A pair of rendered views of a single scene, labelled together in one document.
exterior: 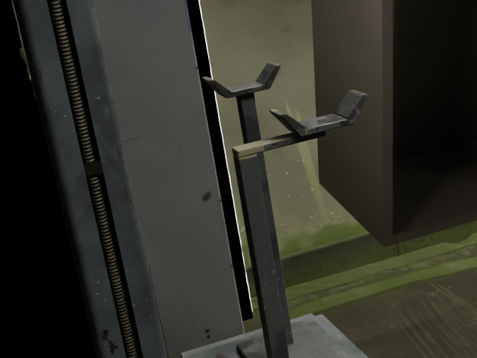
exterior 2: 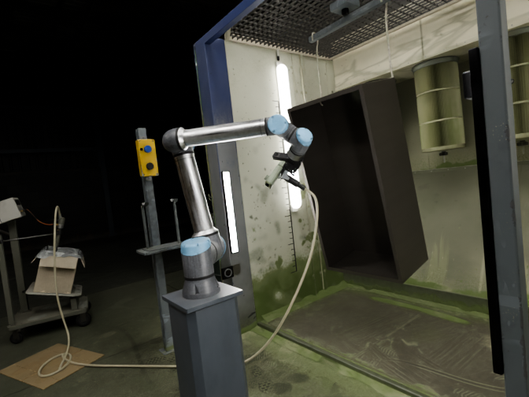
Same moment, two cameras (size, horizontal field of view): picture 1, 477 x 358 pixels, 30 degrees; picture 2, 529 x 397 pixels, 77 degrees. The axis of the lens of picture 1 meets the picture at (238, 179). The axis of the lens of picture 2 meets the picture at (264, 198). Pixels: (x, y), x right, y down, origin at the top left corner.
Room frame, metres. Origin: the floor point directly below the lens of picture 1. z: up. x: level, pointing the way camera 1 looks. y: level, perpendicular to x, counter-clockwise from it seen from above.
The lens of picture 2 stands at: (0.63, -2.44, 1.17)
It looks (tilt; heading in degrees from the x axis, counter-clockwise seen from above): 3 degrees down; 68
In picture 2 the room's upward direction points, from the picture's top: 6 degrees counter-clockwise
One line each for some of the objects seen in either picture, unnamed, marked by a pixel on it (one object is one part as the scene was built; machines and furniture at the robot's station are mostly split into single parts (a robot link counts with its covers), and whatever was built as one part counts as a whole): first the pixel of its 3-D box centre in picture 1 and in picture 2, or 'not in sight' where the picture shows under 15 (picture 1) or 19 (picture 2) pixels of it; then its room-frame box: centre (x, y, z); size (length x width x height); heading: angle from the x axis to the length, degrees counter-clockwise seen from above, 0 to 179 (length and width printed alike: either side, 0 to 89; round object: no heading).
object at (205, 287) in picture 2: not in sight; (200, 283); (0.90, -0.75, 0.69); 0.19 x 0.19 x 0.10
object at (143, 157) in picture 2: not in sight; (146, 157); (0.78, 0.07, 1.42); 0.12 x 0.06 x 0.26; 16
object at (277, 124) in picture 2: not in sight; (221, 133); (1.09, -0.82, 1.43); 0.68 x 0.12 x 0.12; 147
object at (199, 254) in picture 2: not in sight; (197, 256); (0.91, -0.74, 0.83); 0.17 x 0.15 x 0.18; 57
